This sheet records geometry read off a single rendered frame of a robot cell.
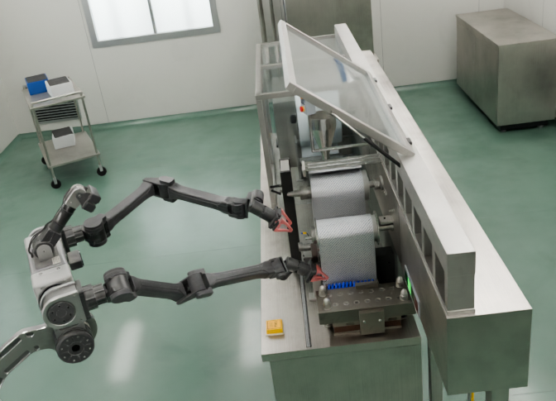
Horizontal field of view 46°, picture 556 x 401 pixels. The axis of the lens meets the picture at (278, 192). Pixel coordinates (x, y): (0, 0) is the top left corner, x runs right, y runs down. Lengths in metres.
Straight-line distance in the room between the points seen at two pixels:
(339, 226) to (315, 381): 0.67
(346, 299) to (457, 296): 0.89
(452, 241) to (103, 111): 7.05
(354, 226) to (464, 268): 0.93
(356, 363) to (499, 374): 0.81
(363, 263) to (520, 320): 0.96
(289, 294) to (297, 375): 0.42
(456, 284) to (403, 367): 0.98
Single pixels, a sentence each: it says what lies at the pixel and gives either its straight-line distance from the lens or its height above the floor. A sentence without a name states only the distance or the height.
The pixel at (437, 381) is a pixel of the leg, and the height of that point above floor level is 0.28.
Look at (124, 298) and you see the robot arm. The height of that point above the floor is 1.43.
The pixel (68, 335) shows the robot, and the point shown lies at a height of 1.20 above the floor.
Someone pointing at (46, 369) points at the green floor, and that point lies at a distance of 4.57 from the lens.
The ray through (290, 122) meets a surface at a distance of 3.63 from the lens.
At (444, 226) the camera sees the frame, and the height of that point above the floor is 1.65.
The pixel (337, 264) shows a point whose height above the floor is 1.13.
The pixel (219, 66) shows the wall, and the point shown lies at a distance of 8.24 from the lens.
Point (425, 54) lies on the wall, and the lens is 8.43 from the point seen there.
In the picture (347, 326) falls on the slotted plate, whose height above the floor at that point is 0.94.
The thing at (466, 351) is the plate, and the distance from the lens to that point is 2.10.
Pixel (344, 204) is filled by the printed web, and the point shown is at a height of 1.29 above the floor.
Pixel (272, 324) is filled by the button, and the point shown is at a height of 0.92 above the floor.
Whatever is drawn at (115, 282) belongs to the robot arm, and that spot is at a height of 1.50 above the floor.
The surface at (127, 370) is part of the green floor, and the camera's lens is 4.32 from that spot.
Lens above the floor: 2.67
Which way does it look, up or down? 26 degrees down
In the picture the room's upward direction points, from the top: 8 degrees counter-clockwise
